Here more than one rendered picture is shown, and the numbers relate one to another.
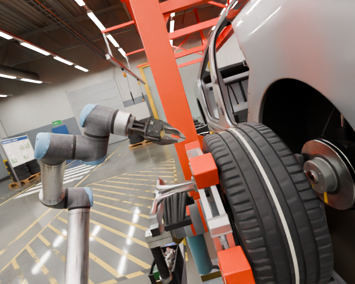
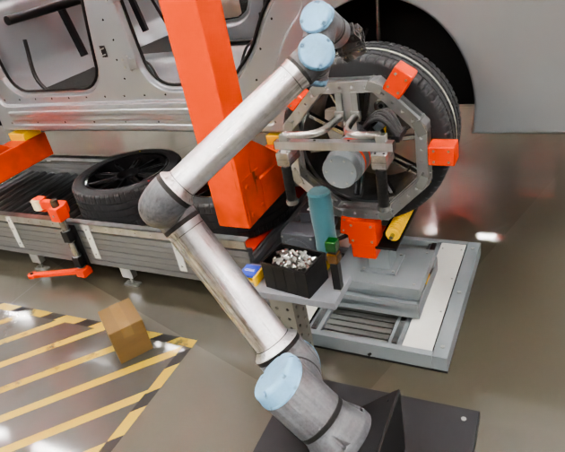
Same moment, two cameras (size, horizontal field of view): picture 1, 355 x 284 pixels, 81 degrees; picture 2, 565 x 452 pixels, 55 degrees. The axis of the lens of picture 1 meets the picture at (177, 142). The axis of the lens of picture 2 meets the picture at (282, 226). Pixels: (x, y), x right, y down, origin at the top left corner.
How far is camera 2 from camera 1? 1.75 m
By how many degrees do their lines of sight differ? 59
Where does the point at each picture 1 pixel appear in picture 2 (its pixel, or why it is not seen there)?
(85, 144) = not seen: hidden behind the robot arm
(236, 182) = (425, 82)
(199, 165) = (407, 70)
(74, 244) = (232, 265)
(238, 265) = (451, 142)
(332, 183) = not seen: hidden behind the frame
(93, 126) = (334, 30)
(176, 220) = (400, 129)
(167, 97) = (206, 13)
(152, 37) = not seen: outside the picture
